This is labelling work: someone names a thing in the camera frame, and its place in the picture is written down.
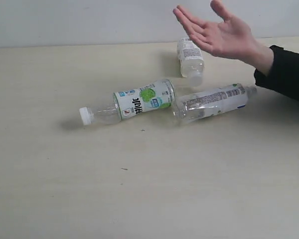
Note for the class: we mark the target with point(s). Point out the bare open human hand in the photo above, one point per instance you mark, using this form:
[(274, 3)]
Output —
[(232, 38)]

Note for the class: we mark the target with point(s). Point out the small clear white-label bottle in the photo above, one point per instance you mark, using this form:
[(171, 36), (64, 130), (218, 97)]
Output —
[(191, 61)]

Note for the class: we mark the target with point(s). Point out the clear bottle barcode label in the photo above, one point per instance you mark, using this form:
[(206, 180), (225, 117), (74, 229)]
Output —
[(189, 108)]

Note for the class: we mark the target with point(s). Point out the green lime label bottle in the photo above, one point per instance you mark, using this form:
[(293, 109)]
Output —
[(126, 104)]

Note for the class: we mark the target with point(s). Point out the black sleeved forearm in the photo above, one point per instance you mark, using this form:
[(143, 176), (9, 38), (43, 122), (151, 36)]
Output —
[(283, 76)]

